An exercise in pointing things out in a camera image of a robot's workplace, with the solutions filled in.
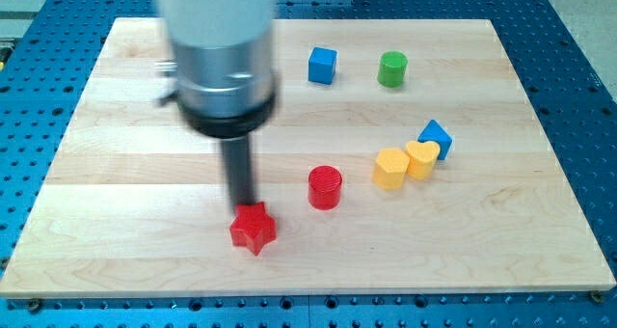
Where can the green cylinder block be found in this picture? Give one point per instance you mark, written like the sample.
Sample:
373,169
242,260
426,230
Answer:
392,69

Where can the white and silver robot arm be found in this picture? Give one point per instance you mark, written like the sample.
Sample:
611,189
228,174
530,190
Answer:
225,82

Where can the yellow heart block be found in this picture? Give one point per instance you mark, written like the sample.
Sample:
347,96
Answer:
423,156

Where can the blue cube block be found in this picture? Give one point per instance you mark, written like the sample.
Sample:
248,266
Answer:
322,65

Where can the blue triangle block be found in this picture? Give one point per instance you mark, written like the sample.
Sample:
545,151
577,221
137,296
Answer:
433,131

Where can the yellow hexagon block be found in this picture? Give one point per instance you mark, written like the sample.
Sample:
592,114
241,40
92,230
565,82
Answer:
390,167

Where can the light wooden board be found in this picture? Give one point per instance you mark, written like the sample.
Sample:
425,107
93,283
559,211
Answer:
135,205

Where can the blue perforated metal table plate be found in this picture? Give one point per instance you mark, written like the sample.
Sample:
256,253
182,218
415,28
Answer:
51,65

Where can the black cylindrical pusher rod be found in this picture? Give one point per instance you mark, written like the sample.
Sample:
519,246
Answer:
237,160

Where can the red star block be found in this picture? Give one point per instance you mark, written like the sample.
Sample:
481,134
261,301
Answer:
253,227

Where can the red cylinder block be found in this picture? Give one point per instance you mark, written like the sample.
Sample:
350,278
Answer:
324,187

